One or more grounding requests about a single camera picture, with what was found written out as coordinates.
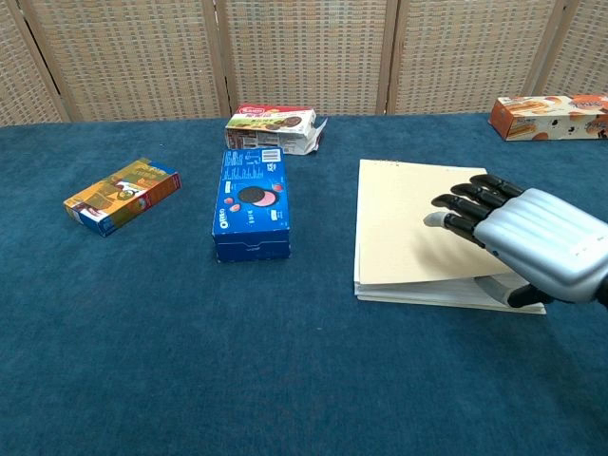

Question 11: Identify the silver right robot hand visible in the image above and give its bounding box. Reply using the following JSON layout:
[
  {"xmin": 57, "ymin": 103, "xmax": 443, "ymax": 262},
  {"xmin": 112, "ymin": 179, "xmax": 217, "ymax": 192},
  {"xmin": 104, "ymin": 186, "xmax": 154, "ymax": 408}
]
[{"xmin": 423, "ymin": 173, "xmax": 608, "ymax": 310}]

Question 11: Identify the cream paper notepad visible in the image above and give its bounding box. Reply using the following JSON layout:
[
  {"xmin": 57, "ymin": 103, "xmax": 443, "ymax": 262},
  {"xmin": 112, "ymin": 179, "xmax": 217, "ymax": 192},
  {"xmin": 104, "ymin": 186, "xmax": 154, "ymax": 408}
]
[{"xmin": 352, "ymin": 159, "xmax": 547, "ymax": 315}]

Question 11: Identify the orange wafer biscuit box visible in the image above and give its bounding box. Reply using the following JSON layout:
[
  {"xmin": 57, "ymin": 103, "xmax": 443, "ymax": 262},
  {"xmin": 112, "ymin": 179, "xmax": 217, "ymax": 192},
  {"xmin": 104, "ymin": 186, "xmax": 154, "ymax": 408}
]
[{"xmin": 488, "ymin": 93, "xmax": 608, "ymax": 143}]

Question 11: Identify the blue Oreo cookie box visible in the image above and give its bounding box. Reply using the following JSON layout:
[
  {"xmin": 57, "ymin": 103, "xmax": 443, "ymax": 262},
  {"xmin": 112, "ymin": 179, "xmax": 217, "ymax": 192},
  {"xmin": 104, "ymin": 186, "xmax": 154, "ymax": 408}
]
[{"xmin": 211, "ymin": 146, "xmax": 292, "ymax": 264}]

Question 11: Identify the white and red cookie box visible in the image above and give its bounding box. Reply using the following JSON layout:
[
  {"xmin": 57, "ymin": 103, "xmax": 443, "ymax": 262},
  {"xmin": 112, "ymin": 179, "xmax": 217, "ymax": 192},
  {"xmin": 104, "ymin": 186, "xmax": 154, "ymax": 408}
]
[{"xmin": 224, "ymin": 104, "xmax": 329, "ymax": 157}]

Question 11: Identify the woven wooden folding screen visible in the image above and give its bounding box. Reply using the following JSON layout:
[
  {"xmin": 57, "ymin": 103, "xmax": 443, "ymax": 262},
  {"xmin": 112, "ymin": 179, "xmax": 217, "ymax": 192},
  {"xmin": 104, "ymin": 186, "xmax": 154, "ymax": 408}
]
[{"xmin": 0, "ymin": 0, "xmax": 608, "ymax": 127}]

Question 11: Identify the dark blue table cloth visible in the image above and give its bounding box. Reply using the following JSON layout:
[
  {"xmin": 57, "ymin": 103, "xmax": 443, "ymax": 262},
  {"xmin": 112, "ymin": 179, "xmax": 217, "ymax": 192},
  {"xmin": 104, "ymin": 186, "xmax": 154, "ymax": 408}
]
[{"xmin": 0, "ymin": 112, "xmax": 608, "ymax": 456}]

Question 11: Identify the yellow orange snack box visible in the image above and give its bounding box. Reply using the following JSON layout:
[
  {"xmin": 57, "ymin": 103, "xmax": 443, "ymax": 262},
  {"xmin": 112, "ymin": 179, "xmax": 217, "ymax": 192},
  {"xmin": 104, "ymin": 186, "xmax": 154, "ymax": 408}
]
[{"xmin": 63, "ymin": 158, "xmax": 182, "ymax": 238}]

